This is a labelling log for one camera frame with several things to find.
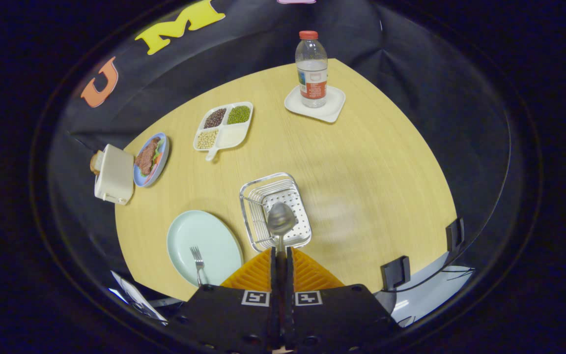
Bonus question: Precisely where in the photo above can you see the white divided dish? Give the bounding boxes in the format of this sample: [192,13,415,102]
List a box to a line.
[193,101,254,162]

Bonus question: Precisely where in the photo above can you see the black backdrop cloth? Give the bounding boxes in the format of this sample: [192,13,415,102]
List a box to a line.
[47,0,514,315]

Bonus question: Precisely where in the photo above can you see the metal fork brown handle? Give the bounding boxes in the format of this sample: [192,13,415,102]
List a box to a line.
[190,246,206,287]

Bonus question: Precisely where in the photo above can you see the green mung beans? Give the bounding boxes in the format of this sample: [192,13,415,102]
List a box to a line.
[227,105,251,125]

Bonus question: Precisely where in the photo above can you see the pale soybeans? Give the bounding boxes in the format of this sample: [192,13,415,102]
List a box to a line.
[197,129,219,150]

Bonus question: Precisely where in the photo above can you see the metal wire basket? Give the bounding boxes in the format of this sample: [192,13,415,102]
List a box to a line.
[239,172,312,253]

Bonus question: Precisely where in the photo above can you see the white square coaster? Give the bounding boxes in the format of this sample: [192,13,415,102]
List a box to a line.
[284,85,346,123]

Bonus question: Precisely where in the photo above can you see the white toaster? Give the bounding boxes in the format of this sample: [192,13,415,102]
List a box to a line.
[94,144,135,206]

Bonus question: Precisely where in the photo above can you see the light green plate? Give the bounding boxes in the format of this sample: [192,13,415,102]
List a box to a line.
[167,210,244,287]

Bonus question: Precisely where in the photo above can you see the metal spoon brown handle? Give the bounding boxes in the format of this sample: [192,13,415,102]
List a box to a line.
[267,202,298,254]

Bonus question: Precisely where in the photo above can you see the white paper sheets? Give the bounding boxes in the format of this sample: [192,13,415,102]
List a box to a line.
[110,269,168,325]

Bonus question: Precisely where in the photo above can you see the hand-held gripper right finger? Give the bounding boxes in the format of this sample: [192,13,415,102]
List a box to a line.
[282,247,402,354]

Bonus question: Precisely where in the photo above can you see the brown meat steak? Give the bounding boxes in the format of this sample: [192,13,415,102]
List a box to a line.
[135,137,162,175]

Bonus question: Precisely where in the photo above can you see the blue plate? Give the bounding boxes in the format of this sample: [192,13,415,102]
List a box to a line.
[133,132,170,188]

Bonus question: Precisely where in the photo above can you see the dark red beans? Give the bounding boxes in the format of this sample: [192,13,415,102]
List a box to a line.
[203,108,227,129]

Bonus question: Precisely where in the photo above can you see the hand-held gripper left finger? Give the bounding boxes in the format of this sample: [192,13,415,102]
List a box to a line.
[165,247,282,354]

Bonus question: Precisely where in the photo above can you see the clear water bottle red cap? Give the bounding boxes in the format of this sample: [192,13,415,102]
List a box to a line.
[295,30,329,109]

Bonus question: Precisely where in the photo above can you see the black table clamp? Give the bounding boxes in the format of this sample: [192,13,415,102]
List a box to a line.
[381,256,410,291]
[446,218,464,252]

